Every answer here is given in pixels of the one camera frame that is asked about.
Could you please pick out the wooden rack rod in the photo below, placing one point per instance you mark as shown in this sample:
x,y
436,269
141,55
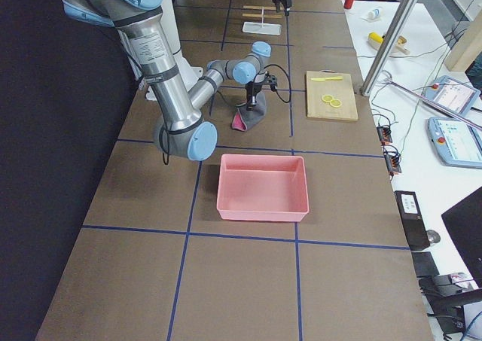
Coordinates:
x,y
262,16
259,7

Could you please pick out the white blue tube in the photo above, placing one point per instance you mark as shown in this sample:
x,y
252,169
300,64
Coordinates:
x,y
373,15

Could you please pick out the lemon slice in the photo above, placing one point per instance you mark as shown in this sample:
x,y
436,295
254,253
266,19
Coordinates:
x,y
327,98
335,103

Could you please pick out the aluminium frame post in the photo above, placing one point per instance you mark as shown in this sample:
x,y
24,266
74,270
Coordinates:
x,y
400,18

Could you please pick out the orange connector block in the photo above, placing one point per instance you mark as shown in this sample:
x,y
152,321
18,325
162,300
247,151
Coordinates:
x,y
393,160
385,134

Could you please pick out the pink plastic bin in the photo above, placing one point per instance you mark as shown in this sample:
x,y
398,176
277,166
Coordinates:
x,y
262,188

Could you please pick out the wooden board upright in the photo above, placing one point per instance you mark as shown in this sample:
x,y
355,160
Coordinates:
x,y
467,48

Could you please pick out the yellow plastic knife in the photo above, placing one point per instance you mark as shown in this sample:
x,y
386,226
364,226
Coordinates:
x,y
324,79

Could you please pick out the wooden rack rod outer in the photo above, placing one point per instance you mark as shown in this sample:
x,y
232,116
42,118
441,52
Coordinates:
x,y
259,7

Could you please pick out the lemon slice near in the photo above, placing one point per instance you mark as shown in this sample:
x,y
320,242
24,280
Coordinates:
x,y
335,103

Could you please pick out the orange connector block near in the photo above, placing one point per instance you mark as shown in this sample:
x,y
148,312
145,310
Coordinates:
x,y
393,160

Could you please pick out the orange connector block far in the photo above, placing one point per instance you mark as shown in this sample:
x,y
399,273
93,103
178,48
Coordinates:
x,y
385,134

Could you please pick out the lemon slice far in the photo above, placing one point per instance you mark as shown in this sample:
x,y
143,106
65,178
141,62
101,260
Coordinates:
x,y
327,98

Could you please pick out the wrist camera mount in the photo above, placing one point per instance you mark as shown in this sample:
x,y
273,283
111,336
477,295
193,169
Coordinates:
x,y
270,81

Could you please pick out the far teach pendant tablet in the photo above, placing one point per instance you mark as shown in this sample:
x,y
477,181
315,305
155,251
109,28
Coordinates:
x,y
452,94

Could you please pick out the white rack tray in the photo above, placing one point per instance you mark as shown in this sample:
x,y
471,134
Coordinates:
x,y
261,28

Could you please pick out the reacher grabber stick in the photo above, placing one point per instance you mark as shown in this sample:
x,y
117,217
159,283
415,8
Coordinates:
x,y
388,80

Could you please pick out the wooden rack rod inner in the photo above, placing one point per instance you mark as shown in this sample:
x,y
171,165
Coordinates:
x,y
262,16

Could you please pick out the beige dustpan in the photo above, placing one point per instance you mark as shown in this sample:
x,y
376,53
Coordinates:
x,y
399,46

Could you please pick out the near teach pendant tablet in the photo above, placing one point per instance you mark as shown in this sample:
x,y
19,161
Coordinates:
x,y
456,143

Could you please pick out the black monitor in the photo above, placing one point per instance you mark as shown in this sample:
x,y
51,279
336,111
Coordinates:
x,y
463,223

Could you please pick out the grey pink towel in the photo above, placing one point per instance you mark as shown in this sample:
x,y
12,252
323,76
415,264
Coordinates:
x,y
245,119

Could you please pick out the bamboo cutting board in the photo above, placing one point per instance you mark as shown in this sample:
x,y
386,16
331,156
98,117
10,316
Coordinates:
x,y
342,90

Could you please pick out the teach pendant tablet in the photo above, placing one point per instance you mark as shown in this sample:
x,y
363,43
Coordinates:
x,y
456,143
452,94

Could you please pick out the black box with label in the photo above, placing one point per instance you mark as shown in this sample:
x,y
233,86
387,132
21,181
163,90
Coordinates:
x,y
412,220

